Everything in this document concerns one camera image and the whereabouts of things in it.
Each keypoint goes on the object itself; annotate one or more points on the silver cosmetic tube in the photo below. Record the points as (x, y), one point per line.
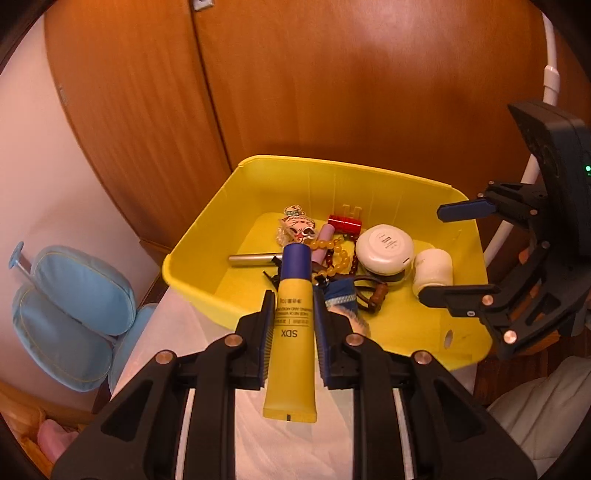
(255, 260)

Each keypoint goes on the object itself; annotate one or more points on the white cream jar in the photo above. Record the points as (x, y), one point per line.
(433, 268)

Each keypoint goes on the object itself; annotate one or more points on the white round compact case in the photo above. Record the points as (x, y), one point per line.
(385, 250)

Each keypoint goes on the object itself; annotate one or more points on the wooden bed headboard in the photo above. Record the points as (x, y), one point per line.
(23, 413)

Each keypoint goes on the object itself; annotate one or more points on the cartoon rabbit hair claw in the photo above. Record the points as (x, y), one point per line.
(295, 227)

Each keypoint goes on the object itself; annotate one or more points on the black bow pearl hairpiece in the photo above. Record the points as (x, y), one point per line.
(275, 278)

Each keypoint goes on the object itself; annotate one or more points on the yellow blue cream tube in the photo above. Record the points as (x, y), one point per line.
(293, 332)

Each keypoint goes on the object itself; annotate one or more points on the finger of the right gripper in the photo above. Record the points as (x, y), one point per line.
(465, 210)
(464, 301)

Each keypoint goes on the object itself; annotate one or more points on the brown wooden massager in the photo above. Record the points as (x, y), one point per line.
(372, 291)

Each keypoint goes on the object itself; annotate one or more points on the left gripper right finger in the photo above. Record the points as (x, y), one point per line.
(351, 361)

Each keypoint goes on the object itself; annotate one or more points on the blue plush hair clip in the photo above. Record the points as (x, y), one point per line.
(340, 297)

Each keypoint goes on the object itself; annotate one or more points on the white pipe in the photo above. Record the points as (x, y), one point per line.
(552, 87)

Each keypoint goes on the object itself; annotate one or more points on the blue chair backrest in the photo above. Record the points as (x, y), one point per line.
(76, 316)

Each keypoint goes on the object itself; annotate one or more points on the purple lipstick tube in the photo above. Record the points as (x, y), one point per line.
(321, 246)

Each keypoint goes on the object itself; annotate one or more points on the red lipstick tube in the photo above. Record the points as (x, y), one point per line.
(343, 225)

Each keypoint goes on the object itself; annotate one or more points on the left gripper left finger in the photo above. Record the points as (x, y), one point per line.
(237, 361)

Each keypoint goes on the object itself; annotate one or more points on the pink bed sheet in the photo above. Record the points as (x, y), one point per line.
(54, 440)

